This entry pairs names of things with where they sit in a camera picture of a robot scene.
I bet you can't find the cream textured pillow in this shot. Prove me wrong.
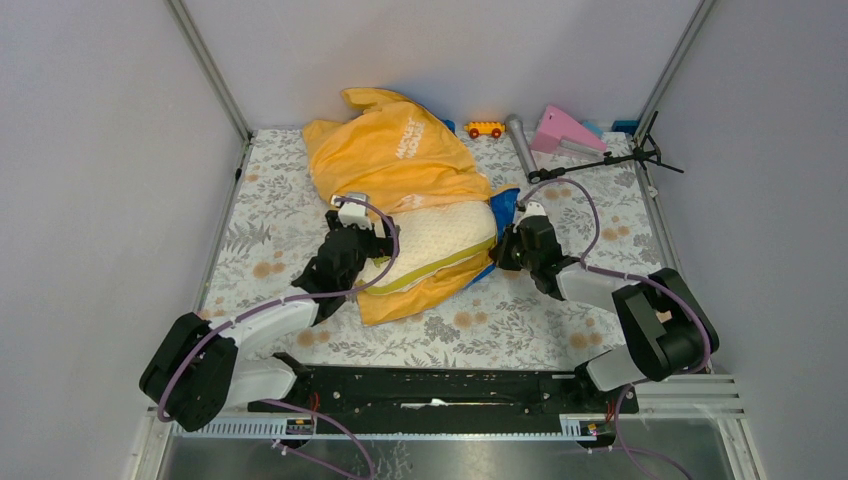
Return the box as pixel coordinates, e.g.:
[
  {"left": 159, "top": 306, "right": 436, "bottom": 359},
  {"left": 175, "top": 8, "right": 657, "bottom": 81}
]
[{"left": 358, "top": 201, "right": 497, "bottom": 295}]

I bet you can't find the orange Mickey Mouse pillowcase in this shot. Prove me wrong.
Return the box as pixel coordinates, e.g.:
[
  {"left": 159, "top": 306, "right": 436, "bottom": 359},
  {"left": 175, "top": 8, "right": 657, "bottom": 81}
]
[{"left": 302, "top": 88, "right": 518, "bottom": 326}]

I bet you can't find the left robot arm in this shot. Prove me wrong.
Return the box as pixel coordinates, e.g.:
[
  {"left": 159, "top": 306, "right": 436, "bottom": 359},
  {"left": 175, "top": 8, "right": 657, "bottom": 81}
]
[{"left": 139, "top": 210, "right": 400, "bottom": 432}]

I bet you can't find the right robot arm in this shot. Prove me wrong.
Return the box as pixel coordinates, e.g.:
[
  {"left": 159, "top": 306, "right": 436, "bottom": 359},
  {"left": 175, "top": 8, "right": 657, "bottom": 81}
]
[{"left": 490, "top": 213, "right": 719, "bottom": 412}]

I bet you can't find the floral table cloth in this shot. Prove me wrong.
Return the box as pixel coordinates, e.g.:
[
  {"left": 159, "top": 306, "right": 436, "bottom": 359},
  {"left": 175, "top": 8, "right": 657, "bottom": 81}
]
[{"left": 200, "top": 129, "right": 664, "bottom": 370}]

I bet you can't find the pink wedge block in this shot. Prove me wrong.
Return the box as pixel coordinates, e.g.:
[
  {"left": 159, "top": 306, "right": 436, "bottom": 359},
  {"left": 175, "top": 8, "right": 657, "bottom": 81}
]
[{"left": 530, "top": 104, "right": 607, "bottom": 155}]

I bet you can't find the grey microphone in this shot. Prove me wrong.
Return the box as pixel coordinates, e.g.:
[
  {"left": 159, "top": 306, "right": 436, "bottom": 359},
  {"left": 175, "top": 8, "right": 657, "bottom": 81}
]
[{"left": 505, "top": 114, "right": 540, "bottom": 184}]

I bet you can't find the yellow toy car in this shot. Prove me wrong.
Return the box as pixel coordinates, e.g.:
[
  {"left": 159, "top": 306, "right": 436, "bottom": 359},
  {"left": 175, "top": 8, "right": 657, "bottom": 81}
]
[{"left": 464, "top": 121, "right": 506, "bottom": 139}]

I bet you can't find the light blue block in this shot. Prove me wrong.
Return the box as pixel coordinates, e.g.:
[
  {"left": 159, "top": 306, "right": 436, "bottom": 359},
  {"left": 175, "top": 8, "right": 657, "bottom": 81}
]
[{"left": 581, "top": 121, "right": 604, "bottom": 139}]

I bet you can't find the black mini tripod stand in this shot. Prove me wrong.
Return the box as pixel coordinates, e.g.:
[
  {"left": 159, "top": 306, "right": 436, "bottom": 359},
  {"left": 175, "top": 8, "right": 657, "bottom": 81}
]
[{"left": 536, "top": 111, "right": 684, "bottom": 184}]

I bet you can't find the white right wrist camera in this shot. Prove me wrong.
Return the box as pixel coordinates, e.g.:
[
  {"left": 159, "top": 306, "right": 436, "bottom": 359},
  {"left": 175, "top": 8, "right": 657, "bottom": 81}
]
[{"left": 516, "top": 201, "right": 547, "bottom": 223}]

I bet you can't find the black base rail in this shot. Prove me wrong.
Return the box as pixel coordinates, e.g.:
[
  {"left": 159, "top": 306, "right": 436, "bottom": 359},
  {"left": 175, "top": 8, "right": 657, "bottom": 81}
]
[{"left": 279, "top": 354, "right": 618, "bottom": 435}]

